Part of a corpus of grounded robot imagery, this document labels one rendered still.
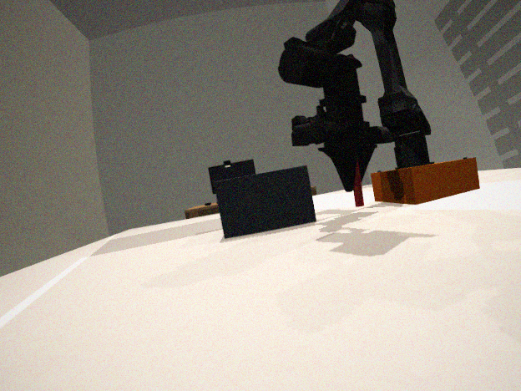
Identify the dark red peg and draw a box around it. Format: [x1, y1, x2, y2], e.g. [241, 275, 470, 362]
[353, 161, 364, 206]

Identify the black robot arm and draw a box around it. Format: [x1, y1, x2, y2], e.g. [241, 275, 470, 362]
[278, 0, 435, 170]

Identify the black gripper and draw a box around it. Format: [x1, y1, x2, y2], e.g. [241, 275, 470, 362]
[291, 87, 392, 192]

